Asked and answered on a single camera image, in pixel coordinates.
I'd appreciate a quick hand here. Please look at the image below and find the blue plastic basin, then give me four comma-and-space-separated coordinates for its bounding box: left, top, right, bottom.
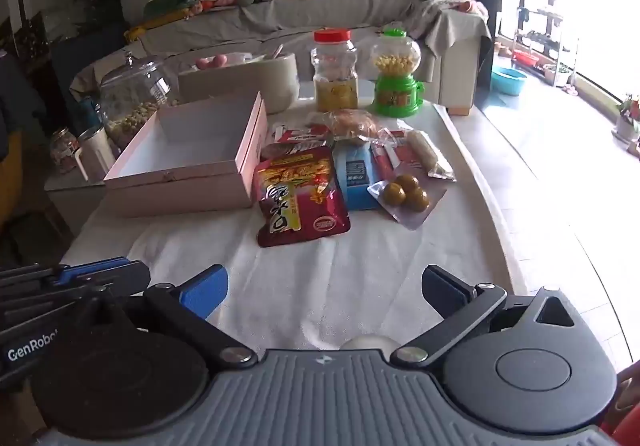
491, 67, 528, 96

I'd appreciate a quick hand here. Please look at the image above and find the white mug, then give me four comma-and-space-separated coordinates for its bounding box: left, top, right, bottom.
75, 126, 119, 182

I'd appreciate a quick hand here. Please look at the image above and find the pink box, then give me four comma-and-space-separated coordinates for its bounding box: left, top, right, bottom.
103, 91, 268, 219

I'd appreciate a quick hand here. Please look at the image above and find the red sausage stick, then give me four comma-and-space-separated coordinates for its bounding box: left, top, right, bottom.
385, 131, 421, 169
371, 146, 397, 183

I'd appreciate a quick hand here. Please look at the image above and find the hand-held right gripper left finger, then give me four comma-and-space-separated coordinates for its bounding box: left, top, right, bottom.
127, 265, 258, 369

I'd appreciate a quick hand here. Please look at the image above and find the small glass jar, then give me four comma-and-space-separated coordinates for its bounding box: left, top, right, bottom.
49, 127, 80, 173

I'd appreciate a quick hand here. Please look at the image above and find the grey covered sofa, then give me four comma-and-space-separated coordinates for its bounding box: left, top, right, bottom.
70, 0, 493, 117

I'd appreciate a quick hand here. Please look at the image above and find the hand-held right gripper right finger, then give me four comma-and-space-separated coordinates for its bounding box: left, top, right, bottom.
390, 265, 578, 369

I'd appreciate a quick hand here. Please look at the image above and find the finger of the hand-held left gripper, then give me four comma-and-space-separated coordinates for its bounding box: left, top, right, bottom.
0, 283, 127, 322
0, 260, 151, 294

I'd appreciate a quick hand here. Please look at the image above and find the green and yellow plush toy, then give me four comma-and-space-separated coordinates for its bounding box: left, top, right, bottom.
127, 0, 203, 42

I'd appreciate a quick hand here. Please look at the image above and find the beige open container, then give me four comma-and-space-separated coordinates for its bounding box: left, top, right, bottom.
177, 53, 299, 116

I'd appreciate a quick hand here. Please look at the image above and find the potted plant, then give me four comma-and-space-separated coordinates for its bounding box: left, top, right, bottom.
614, 93, 640, 143

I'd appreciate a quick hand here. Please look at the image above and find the bread in clear bag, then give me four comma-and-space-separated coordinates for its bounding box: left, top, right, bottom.
307, 108, 396, 147

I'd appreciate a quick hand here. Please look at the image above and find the white roll snack packet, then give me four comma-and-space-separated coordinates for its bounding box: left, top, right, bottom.
402, 130, 457, 182

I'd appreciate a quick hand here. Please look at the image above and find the red-lidded plastic jar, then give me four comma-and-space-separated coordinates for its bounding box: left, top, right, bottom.
311, 28, 359, 111

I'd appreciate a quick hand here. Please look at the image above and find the green gumball machine toy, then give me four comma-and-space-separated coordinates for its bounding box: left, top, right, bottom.
370, 28, 426, 118

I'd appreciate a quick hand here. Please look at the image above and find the dark chair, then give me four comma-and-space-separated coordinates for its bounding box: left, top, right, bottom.
50, 0, 128, 97

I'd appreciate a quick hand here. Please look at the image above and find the red and white snack packet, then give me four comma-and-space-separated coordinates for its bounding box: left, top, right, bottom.
272, 123, 335, 158

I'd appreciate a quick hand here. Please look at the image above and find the large red snack bag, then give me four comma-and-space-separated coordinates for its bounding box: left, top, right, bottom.
252, 146, 351, 248

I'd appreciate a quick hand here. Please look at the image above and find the metal shelf rack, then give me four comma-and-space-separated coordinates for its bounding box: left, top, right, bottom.
517, 6, 578, 77

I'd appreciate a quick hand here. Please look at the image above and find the blue snack packet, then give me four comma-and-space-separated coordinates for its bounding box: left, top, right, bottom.
332, 141, 387, 211

